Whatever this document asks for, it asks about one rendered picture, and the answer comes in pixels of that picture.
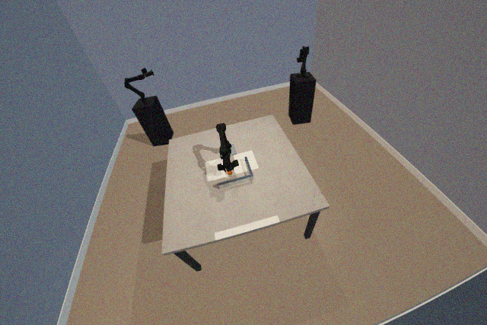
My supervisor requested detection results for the clear l-shaped low wall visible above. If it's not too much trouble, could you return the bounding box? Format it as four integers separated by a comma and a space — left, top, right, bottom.
218, 177, 254, 189

